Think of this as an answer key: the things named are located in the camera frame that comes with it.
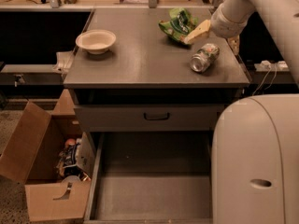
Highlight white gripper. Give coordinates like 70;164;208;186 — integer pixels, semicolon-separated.
183;4;247;45

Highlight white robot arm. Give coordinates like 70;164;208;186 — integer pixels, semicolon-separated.
211;0;299;224

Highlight grey drawer cabinet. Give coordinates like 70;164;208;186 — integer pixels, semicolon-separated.
63;7;251;224

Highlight open grey middle drawer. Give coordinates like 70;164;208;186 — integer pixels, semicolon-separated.
84;132;212;224

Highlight green chip bag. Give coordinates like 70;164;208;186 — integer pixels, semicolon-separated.
158;7;198;45

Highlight white power strip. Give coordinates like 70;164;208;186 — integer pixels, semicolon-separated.
254;60;289;71

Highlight white paper bowl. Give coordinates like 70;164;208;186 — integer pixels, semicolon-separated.
76;30;116;55

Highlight snack packages in box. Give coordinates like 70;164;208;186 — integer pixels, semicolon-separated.
56;138;91;181

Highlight open cardboard box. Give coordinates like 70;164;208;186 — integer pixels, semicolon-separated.
0;90;95;222

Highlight grey top drawer black handle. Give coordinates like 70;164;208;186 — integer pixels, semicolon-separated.
74;104;224;132

